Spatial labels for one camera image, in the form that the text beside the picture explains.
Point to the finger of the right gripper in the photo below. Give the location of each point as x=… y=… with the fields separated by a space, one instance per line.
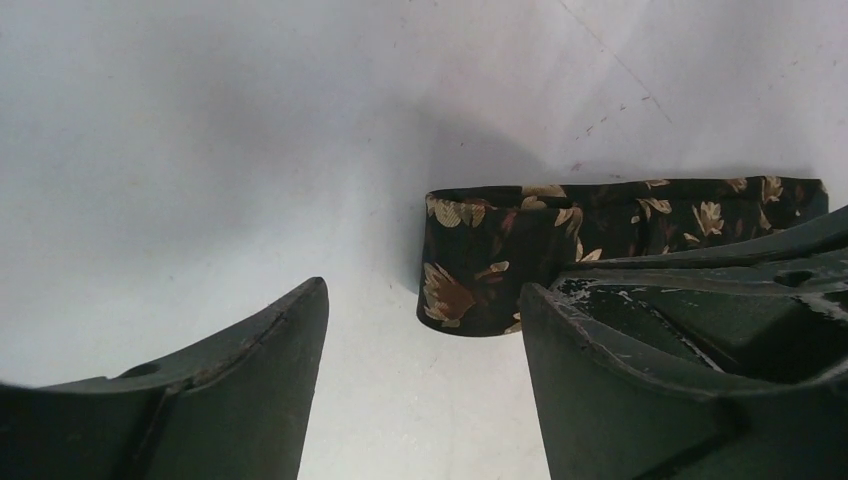
x=772 y=309

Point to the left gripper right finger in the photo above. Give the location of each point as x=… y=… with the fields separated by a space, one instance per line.
x=613 y=407

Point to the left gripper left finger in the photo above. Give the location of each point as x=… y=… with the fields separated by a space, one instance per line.
x=234 y=405

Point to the black gold floral tie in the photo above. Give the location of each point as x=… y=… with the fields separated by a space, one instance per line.
x=483 y=244

